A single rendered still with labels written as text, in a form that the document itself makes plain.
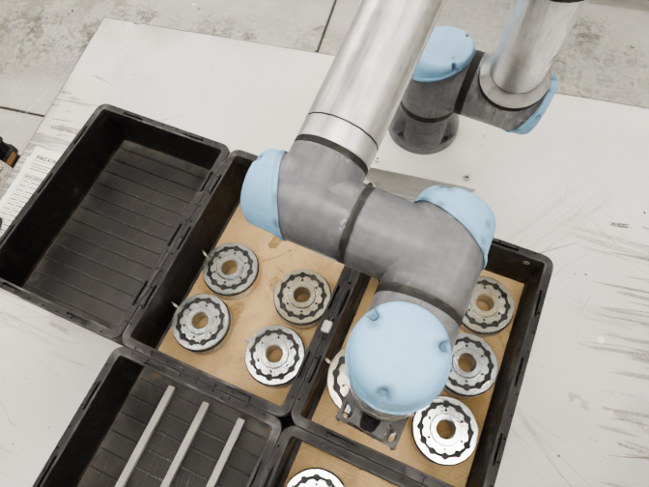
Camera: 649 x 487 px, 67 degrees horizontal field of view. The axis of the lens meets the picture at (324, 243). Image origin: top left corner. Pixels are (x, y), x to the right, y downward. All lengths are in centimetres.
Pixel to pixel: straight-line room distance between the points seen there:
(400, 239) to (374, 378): 12
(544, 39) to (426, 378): 53
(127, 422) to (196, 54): 95
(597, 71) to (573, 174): 129
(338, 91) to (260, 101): 87
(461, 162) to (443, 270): 70
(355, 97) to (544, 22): 34
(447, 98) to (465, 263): 58
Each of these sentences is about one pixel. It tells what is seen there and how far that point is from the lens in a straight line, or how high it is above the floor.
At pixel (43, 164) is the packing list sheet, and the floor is 70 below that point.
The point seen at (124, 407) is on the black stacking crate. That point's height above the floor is 83.
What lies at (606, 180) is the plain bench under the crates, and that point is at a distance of 129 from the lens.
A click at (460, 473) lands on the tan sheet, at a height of 83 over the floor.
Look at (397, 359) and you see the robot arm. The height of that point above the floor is 135.
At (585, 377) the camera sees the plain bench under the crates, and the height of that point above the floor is 70.
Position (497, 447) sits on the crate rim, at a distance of 81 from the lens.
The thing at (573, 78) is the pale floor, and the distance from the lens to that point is 245.
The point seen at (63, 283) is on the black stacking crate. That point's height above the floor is 83.
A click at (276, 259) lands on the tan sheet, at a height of 83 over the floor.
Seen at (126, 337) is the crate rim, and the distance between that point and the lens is 86.
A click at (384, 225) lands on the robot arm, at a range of 41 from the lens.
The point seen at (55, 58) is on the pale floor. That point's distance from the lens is 277.
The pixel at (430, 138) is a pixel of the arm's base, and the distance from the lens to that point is 105.
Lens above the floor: 169
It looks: 66 degrees down
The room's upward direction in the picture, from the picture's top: 8 degrees counter-clockwise
